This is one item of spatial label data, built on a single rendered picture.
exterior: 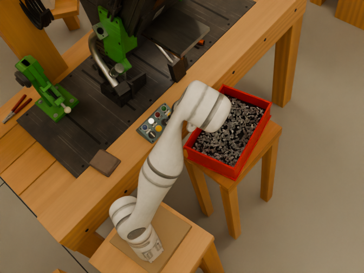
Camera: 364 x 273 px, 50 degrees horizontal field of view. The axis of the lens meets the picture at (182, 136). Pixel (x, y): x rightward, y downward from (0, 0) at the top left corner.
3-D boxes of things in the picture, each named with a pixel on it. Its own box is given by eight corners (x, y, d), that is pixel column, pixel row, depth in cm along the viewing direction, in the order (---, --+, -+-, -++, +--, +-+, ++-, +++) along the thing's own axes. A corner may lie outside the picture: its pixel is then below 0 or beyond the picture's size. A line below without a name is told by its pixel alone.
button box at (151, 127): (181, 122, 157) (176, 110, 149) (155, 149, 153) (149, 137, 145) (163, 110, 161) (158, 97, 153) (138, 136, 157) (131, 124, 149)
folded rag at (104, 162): (89, 165, 150) (86, 162, 147) (102, 149, 152) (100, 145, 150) (109, 178, 146) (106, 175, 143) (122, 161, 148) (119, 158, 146)
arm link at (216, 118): (225, 97, 109) (199, 82, 108) (238, 102, 82) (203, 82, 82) (208, 125, 110) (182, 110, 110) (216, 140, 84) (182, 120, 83)
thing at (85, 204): (305, 12, 189) (309, -13, 176) (75, 252, 150) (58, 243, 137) (281, 0, 195) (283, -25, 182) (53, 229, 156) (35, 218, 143)
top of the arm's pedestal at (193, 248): (215, 239, 138) (214, 235, 134) (160, 320, 128) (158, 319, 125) (145, 192, 151) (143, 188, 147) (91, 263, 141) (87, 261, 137)
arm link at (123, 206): (102, 203, 108) (118, 226, 123) (115, 232, 103) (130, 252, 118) (131, 187, 110) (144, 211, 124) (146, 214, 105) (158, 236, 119)
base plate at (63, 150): (256, 5, 178) (256, 1, 177) (78, 180, 150) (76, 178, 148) (188, -28, 196) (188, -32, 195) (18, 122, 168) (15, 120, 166)
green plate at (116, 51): (140, 58, 152) (137, 10, 136) (124, 68, 147) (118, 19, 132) (121, 45, 157) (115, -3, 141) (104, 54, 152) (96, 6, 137)
